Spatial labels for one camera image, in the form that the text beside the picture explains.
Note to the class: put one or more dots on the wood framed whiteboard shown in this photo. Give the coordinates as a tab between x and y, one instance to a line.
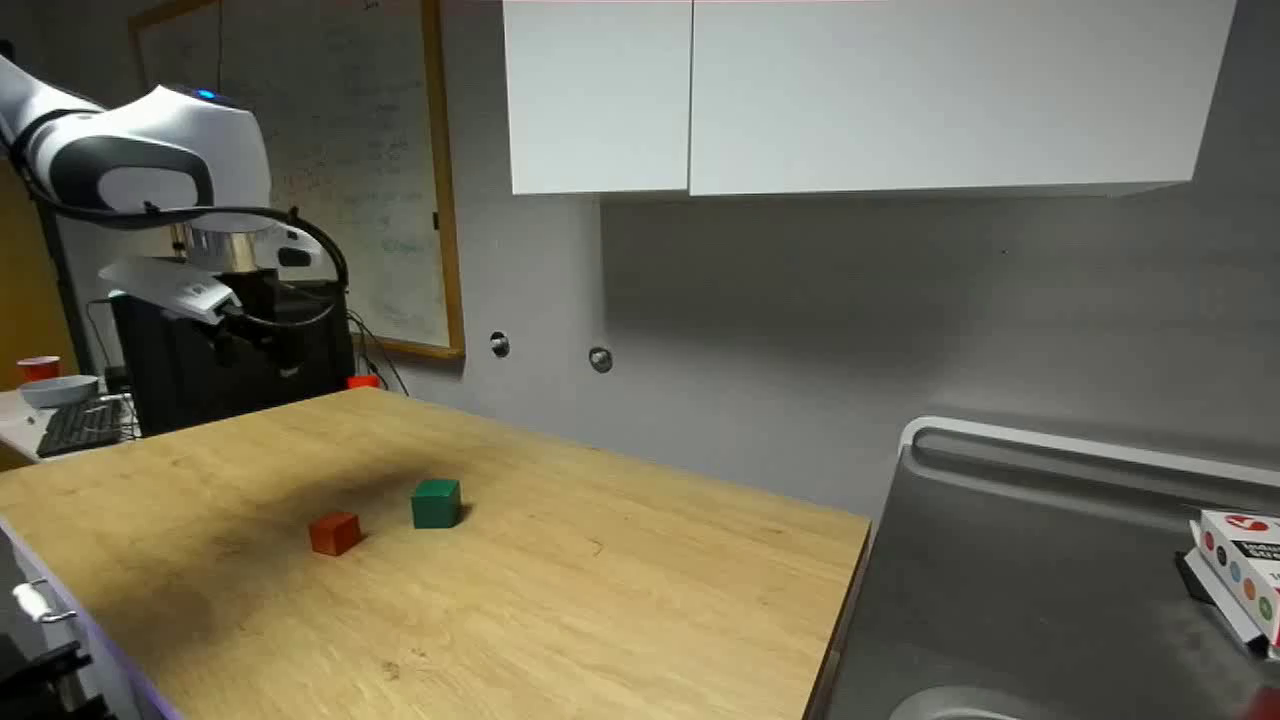
352	112

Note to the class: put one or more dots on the right round wall fitting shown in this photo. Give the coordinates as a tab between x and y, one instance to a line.
600	358

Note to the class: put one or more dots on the white cabinet door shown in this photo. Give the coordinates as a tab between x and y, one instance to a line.
598	92
948	92

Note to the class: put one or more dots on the stainless steel sink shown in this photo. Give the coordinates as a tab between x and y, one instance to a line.
1047	578

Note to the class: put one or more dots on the white left cabinet door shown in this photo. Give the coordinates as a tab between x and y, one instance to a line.
598	92

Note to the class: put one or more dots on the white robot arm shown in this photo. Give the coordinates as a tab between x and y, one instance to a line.
159	163

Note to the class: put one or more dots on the left round wall fitting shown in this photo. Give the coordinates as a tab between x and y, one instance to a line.
497	340

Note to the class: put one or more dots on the black device at table edge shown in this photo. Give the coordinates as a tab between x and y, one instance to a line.
58	657

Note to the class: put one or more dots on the round wall fitting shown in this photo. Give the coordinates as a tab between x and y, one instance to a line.
497	340
600	358

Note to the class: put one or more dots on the orange block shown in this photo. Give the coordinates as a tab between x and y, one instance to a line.
333	534

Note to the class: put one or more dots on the white box with coloured dots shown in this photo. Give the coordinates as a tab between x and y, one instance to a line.
1238	562

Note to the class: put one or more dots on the black computer monitor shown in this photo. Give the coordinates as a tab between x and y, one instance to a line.
181	375

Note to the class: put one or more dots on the white right cabinet door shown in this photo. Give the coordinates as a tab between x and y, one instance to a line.
948	92

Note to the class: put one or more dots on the black keyboard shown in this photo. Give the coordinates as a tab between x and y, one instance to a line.
83	424

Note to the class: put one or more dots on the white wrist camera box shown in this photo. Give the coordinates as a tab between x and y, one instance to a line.
177	290

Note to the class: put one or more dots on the red cup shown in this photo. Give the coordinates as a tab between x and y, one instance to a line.
39	369

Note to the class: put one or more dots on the green block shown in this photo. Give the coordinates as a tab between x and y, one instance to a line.
432	503

